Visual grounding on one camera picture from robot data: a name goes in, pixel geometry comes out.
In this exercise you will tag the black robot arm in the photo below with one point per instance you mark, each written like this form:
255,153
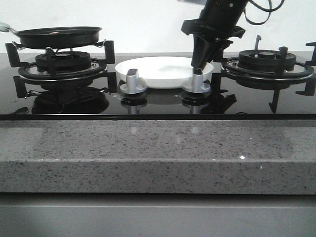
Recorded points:
217,22

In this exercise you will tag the black pan support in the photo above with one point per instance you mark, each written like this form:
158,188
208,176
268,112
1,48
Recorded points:
54,81
290,72

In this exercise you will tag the left black pan support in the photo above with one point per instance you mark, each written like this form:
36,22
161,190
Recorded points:
54,81

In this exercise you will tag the chrome wire pan trivet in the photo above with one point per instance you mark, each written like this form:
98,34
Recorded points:
18,46

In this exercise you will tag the silver stove knob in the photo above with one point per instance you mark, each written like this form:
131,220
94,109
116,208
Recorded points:
133,83
197,84

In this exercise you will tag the left silver stove knob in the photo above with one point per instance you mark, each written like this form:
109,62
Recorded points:
133,83

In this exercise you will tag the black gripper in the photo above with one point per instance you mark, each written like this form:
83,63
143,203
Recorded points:
207,50

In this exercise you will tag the right silver stove knob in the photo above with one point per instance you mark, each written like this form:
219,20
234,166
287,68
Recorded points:
197,84

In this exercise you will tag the black burner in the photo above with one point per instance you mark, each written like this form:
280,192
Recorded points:
65,62
259,60

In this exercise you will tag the left black burner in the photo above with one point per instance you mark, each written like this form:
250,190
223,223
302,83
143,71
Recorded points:
65,62

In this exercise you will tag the black frying pan green handle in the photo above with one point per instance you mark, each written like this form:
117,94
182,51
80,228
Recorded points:
68,36

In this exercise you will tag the right black pan support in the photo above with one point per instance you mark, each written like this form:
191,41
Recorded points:
290,72

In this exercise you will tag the right black burner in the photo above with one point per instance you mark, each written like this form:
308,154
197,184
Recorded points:
259,60

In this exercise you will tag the white round plate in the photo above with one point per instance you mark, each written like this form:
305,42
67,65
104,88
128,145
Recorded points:
163,72

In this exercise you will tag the black glass gas hob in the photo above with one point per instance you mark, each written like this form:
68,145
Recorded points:
100,99

